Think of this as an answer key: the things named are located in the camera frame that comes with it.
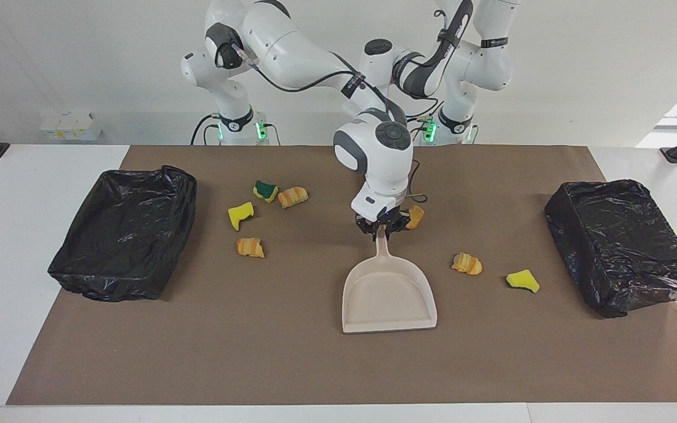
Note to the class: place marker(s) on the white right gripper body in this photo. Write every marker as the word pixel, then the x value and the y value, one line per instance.
pixel 371 202

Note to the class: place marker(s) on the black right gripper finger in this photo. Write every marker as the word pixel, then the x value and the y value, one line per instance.
pixel 399 222
pixel 365 225

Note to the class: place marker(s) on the brown bread roll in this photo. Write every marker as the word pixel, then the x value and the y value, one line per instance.
pixel 416 216

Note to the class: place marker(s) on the beige plastic dustpan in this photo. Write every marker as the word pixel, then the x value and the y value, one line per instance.
pixel 388 294

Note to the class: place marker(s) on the striped orange croissant piece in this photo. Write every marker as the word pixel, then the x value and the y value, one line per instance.
pixel 250 247
pixel 292 197
pixel 466 264

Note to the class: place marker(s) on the small yellow green sponge piece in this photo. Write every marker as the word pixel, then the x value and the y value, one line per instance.
pixel 522 281

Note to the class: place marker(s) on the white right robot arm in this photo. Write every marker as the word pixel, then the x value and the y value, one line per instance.
pixel 291 47

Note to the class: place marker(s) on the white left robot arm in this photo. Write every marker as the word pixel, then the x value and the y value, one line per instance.
pixel 479 64

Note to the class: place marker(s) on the bin lined with black bag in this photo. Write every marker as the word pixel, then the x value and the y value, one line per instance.
pixel 127 235
pixel 615 247

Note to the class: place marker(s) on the notched yellow sponge piece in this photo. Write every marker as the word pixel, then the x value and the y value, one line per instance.
pixel 240 216

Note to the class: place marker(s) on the brown table mat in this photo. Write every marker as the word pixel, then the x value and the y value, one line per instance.
pixel 315 364

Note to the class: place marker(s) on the white wall box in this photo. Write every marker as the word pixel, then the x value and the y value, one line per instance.
pixel 71 126

